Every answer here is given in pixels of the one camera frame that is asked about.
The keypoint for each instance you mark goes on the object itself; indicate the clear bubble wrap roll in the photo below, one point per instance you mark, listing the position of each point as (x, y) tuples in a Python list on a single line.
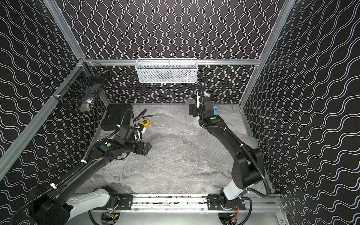
[(185, 157)]

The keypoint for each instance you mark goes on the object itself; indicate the white roll in black basket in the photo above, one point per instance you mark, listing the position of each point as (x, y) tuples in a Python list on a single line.
[(87, 103)]

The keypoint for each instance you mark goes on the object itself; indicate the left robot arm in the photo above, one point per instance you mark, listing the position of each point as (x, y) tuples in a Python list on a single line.
[(51, 207)]

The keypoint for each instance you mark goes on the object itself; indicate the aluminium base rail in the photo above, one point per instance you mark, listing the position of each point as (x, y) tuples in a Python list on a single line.
[(155, 203)]

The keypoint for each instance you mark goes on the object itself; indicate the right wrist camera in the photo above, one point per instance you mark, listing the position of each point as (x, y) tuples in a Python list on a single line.
[(198, 102)]

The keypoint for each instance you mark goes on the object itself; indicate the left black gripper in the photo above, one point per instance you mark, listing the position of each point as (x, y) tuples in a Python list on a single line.
[(142, 147)]

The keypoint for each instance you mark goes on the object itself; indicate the blue ribbed vase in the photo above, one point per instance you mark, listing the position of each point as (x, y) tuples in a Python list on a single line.
[(215, 109)]

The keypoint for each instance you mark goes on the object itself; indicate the yellow tape measure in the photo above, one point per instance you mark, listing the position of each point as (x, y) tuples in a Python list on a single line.
[(145, 122)]

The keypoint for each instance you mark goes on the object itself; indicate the black utility knife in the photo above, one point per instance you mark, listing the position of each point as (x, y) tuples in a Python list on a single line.
[(143, 115)]

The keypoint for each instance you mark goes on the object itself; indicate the white wire mesh basket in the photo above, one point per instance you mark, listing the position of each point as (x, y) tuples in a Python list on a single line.
[(167, 70)]

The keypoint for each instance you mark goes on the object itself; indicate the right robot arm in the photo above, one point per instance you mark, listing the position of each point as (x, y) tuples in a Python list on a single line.
[(248, 167)]

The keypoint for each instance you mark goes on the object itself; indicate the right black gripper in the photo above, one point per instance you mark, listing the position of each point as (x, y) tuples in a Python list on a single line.
[(193, 109)]

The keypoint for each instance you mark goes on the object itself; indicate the black wire basket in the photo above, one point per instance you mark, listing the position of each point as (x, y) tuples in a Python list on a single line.
[(90, 79)]

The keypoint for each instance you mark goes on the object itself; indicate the clear glass vase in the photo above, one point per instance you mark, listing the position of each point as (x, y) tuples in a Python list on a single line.
[(188, 109)]

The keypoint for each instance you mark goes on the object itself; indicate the black plastic tool case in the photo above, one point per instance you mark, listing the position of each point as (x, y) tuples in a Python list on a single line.
[(114, 116)]

